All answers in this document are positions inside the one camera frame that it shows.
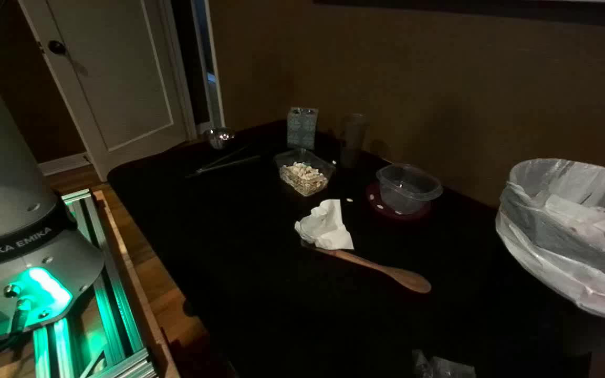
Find wooden spoon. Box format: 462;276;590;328
301;240;432;297

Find rectangular clear food container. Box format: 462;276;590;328
273;147;337;200

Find round clear plastic container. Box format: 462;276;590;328
373;164;446;216

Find crumpled white napkin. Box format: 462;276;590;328
291;198;354;253

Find patterned tissue box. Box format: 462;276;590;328
285;105;319;152

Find clear glass cup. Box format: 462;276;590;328
341;112;369;170

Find metal tongs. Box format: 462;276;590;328
190;152;263;178

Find small glass bowl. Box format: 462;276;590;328
205;127;238;152

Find wooden side board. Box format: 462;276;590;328
91;187;182;378

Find white panel door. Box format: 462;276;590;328
16;0;199;181

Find crumpled plastic wrapper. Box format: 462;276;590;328
410;349;476;378

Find trash bin with white bag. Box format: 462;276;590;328
493;157;605;328

